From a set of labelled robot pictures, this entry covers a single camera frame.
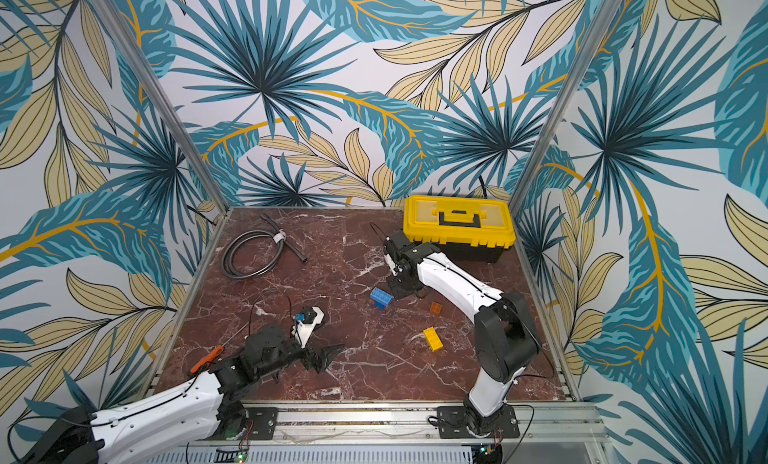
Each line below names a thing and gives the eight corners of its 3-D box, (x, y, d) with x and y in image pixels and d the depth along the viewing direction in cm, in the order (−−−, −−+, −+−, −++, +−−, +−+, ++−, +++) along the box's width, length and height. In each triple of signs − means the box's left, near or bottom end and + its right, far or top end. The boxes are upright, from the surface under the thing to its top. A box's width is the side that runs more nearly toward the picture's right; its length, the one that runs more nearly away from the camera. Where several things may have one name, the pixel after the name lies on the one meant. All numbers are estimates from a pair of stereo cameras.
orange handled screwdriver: (193, 372, 83) (189, 369, 81) (251, 325, 92) (248, 321, 89) (195, 374, 83) (190, 371, 80) (252, 326, 91) (249, 323, 89)
